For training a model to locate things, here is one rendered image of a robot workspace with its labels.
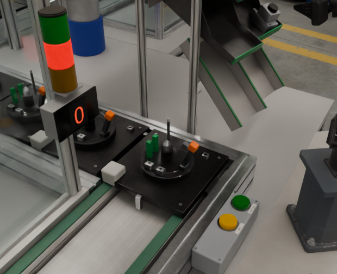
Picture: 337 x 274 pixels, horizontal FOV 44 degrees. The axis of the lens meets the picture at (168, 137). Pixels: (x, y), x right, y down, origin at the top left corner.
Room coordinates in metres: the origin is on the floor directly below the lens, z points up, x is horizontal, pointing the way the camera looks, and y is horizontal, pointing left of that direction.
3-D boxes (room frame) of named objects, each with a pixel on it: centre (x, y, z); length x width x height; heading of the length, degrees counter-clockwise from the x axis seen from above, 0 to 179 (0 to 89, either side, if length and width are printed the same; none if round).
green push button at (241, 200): (0.69, -0.17, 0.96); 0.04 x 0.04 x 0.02
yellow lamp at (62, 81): (0.72, 0.20, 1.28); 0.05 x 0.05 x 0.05
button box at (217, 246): (0.63, -0.13, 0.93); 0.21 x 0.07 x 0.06; 148
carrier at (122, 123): (0.96, 0.22, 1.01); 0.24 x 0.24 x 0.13; 58
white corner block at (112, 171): (0.79, 0.14, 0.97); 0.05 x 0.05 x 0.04; 58
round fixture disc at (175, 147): (0.82, 0.00, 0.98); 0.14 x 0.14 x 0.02
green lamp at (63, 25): (0.72, 0.20, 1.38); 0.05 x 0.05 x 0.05
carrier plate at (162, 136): (0.82, 0.00, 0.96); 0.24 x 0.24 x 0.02; 58
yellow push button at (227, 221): (0.63, -0.13, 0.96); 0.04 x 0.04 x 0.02
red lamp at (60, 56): (0.72, 0.20, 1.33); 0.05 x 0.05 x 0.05
